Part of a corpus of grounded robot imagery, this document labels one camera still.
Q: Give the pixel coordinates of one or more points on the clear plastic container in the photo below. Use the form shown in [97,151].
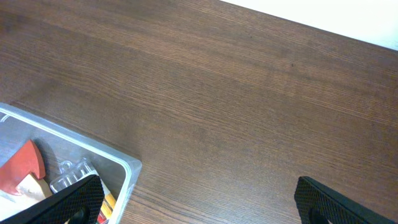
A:
[57,144]

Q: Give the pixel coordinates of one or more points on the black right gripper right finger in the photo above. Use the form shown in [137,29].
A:
[317,203]

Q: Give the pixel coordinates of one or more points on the colourful bit set case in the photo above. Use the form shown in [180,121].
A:
[72,173]

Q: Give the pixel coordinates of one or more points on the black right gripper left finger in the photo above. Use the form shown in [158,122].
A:
[79,203]

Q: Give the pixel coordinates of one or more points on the orange scraper wooden handle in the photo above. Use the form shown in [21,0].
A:
[22,181]

